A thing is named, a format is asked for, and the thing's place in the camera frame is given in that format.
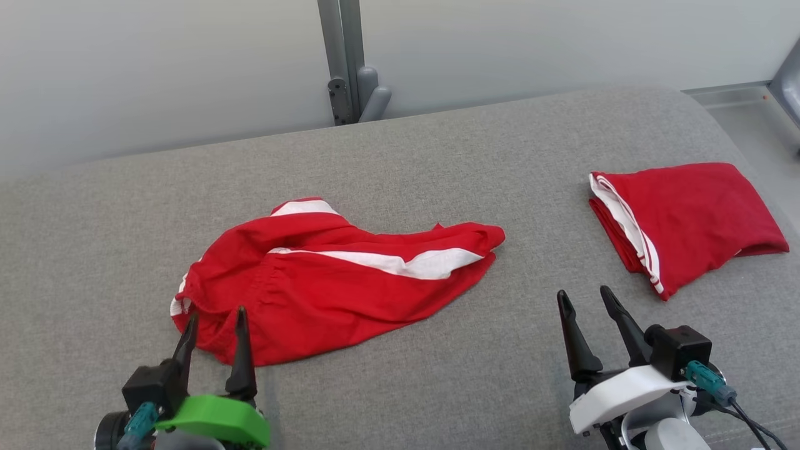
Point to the grey metal post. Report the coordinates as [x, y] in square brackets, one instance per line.
[340, 37]

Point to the black post bracket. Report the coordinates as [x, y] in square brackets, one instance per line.
[339, 100]

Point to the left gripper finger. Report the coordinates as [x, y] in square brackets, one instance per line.
[241, 362]
[186, 356]

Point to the grey metal frame leg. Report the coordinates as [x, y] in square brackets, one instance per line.
[789, 87]

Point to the grey partition base rail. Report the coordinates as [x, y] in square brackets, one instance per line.
[725, 94]

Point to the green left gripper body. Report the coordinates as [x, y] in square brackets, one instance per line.
[219, 420]

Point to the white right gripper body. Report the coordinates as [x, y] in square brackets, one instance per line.
[625, 394]

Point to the red Bulls 23 jersey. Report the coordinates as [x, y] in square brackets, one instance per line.
[694, 219]

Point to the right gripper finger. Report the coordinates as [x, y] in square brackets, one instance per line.
[625, 325]
[575, 344]

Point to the teal right camera connector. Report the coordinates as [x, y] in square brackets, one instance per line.
[709, 381]

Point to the red shorts white stripe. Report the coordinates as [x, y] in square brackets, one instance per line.
[325, 294]

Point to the teal camera connector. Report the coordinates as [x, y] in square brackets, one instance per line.
[139, 425]
[709, 381]

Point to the grey rounded post tubes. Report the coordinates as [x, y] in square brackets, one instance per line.
[372, 97]

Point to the teal left camera connector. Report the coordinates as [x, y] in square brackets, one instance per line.
[139, 425]

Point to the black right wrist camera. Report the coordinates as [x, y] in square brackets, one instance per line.
[681, 351]

